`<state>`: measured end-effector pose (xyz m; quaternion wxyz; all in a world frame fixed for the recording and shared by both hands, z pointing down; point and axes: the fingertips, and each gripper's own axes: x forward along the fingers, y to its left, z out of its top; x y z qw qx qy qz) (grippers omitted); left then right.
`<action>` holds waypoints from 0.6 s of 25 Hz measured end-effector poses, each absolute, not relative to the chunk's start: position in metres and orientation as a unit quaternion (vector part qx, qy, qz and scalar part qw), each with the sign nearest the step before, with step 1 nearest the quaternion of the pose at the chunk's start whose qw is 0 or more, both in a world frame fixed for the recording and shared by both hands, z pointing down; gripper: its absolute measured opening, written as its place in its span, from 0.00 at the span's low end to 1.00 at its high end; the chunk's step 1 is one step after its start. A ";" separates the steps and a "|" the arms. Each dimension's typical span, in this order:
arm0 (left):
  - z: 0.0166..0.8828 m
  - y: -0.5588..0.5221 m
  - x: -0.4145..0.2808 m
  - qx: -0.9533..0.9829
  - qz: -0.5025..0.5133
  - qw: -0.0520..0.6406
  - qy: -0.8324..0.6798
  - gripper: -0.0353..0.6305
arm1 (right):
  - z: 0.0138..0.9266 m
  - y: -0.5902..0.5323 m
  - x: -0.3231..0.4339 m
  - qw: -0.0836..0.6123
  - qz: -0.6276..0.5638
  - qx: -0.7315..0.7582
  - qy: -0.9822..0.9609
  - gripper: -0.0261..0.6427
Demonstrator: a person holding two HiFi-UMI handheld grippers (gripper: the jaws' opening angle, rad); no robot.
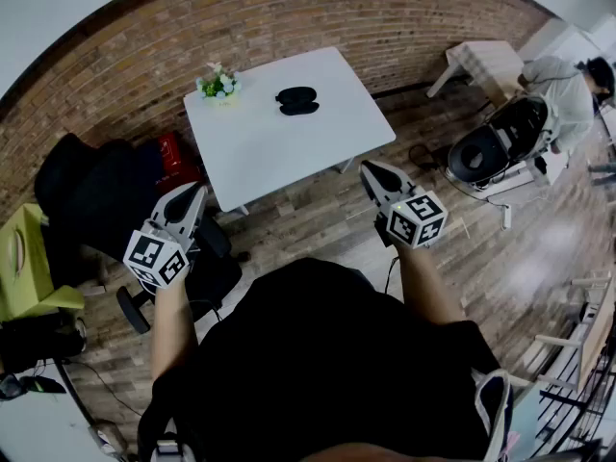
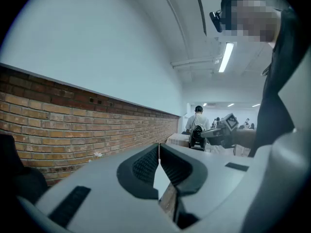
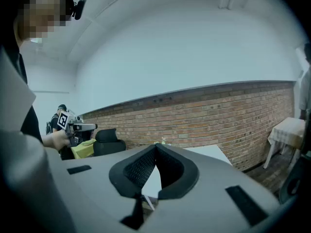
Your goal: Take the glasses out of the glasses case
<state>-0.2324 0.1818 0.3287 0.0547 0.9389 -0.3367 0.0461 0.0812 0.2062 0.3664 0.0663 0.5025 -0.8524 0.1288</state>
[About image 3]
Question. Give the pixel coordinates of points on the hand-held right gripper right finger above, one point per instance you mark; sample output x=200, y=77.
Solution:
x=175, y=173

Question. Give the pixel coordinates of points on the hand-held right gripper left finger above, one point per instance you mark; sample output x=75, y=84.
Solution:
x=136, y=171

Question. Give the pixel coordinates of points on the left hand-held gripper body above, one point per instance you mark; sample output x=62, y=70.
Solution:
x=63, y=121

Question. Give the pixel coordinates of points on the person's left forearm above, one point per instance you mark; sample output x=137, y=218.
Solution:
x=46, y=141

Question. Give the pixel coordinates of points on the person's left hand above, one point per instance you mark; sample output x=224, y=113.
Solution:
x=60, y=139

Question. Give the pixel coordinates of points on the green plant with white flowers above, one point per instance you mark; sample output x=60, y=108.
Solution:
x=164, y=141

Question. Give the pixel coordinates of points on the ceiling light panel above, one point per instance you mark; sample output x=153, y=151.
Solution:
x=36, y=40

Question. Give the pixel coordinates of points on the table with checked cloth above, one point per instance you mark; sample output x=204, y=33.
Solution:
x=286, y=130

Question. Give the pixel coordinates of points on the black head-mounted camera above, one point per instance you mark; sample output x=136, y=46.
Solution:
x=79, y=7

